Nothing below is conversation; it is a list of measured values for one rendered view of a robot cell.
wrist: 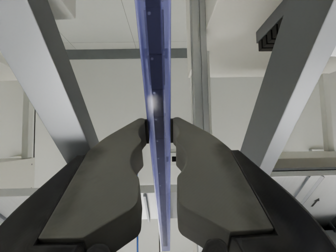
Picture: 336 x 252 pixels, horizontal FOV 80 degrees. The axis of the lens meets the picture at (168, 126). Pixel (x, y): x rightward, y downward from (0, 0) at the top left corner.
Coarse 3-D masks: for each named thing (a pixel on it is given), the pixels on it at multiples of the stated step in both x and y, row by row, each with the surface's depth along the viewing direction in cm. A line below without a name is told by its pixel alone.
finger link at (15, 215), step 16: (80, 160) 9; (64, 176) 8; (48, 192) 7; (16, 208) 6; (32, 208) 6; (48, 208) 6; (16, 224) 6; (32, 224) 6; (0, 240) 6; (16, 240) 6; (32, 240) 6
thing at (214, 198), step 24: (192, 144) 9; (216, 144) 9; (192, 168) 8; (216, 168) 8; (192, 192) 7; (216, 192) 7; (240, 192) 7; (192, 216) 6; (216, 216) 6; (240, 216) 6; (264, 216) 6; (192, 240) 7
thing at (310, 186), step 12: (276, 168) 36; (288, 168) 36; (300, 168) 36; (312, 168) 36; (324, 168) 36; (276, 180) 31; (288, 180) 31; (300, 180) 31; (312, 180) 31; (324, 180) 31; (300, 192) 33; (312, 192) 33; (324, 192) 33; (312, 204) 35; (324, 204) 36; (324, 216) 38
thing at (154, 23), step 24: (144, 0) 8; (168, 0) 8; (144, 24) 8; (168, 24) 8; (144, 48) 9; (168, 48) 9; (144, 72) 10; (168, 72) 10; (144, 96) 11; (168, 96) 11; (168, 120) 12; (168, 144) 13; (168, 168) 15; (168, 192) 18; (168, 216) 21; (168, 240) 27
